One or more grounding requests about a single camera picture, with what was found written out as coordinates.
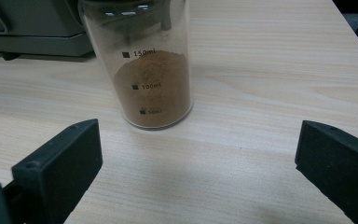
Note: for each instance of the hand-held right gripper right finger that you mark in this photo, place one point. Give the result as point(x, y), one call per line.
point(338, 165)

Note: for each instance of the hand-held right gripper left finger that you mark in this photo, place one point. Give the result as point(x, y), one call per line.
point(59, 165)

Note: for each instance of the dark grey metal rack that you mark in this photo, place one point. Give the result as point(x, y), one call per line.
point(34, 34)

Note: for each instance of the glass jar with brown powder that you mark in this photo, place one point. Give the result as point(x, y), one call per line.
point(155, 90)

